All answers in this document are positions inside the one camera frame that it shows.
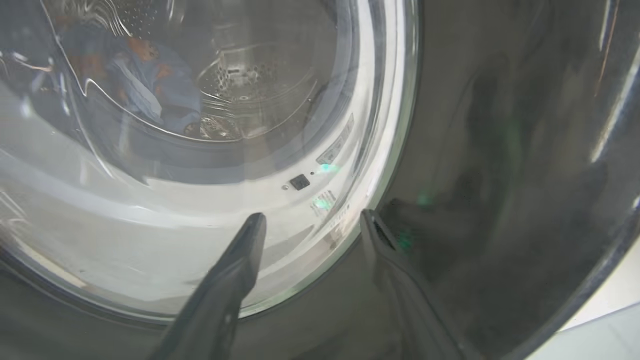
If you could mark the white front-load washing machine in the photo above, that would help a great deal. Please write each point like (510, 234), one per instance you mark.
(150, 240)

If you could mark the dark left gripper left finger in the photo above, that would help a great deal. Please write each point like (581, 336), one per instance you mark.
(225, 290)

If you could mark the black glass washing machine door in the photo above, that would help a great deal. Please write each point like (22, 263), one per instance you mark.
(500, 150)

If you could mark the black door latch slot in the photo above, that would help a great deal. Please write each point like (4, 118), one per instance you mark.
(300, 182)

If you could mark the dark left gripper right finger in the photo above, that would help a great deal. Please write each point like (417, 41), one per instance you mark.
(405, 300)

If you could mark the blue bear print garment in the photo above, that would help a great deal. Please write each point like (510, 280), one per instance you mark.
(170, 95)
(85, 55)

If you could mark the grey warning sticker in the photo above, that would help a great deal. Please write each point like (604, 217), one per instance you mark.
(335, 142)

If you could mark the small printed text sticker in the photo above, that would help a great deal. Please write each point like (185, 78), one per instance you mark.
(322, 202)

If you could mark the stainless steel drum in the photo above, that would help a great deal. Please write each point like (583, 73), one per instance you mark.
(260, 75)

